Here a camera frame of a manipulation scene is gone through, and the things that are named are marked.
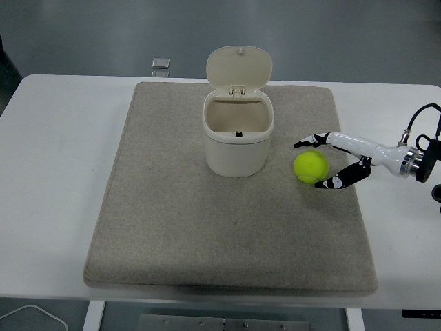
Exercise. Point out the beige grey felt mat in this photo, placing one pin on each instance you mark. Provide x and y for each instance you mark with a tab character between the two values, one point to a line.
224	224

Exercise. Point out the grey metal plate with screws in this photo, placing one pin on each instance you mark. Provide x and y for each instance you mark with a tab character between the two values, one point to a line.
224	323

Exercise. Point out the yellow-green tennis ball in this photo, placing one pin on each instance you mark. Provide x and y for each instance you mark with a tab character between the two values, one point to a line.
310	165

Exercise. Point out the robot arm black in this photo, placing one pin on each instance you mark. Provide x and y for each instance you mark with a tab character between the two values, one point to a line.
425	162

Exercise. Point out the white table leg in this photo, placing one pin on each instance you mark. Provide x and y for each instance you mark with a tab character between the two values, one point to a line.
93	315
355	320

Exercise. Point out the square metal floor plate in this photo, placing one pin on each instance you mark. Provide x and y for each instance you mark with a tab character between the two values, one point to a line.
160	73
161	62

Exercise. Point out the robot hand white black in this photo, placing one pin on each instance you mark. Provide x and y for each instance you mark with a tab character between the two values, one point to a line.
355	143

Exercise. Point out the black table control panel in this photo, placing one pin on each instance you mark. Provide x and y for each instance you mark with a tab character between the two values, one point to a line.
422	313

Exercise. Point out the cream lidded bin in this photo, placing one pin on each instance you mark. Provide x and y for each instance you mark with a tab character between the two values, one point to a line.
236	148

